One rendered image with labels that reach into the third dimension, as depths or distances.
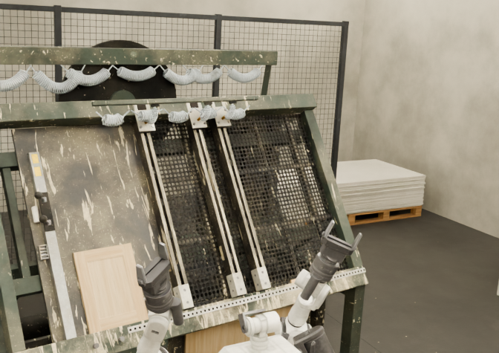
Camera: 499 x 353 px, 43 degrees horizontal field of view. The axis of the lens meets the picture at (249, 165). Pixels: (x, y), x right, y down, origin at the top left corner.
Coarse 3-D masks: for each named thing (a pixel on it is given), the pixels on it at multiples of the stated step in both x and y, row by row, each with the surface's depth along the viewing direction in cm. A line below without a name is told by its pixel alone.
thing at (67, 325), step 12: (36, 180) 319; (48, 240) 311; (48, 252) 310; (60, 264) 310; (60, 276) 308; (60, 288) 306; (60, 300) 304; (60, 312) 303; (72, 324) 303; (72, 336) 301
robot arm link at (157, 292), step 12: (156, 264) 193; (168, 264) 193; (156, 276) 189; (168, 276) 195; (144, 288) 192; (156, 288) 191; (168, 288) 195; (144, 300) 195; (156, 300) 193; (168, 300) 195
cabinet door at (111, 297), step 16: (80, 256) 319; (96, 256) 323; (112, 256) 327; (128, 256) 332; (80, 272) 316; (96, 272) 320; (112, 272) 325; (128, 272) 329; (80, 288) 314; (96, 288) 317; (112, 288) 322; (128, 288) 326; (96, 304) 314; (112, 304) 319; (128, 304) 323; (144, 304) 327; (96, 320) 311; (112, 320) 316; (128, 320) 320
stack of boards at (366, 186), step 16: (368, 160) 906; (336, 176) 799; (352, 176) 803; (368, 176) 807; (384, 176) 812; (400, 176) 816; (416, 176) 821; (352, 192) 777; (368, 192) 787; (384, 192) 801; (400, 192) 815; (416, 192) 828; (352, 208) 780; (368, 208) 794; (384, 208) 806; (400, 208) 820; (416, 208) 834; (352, 224) 787
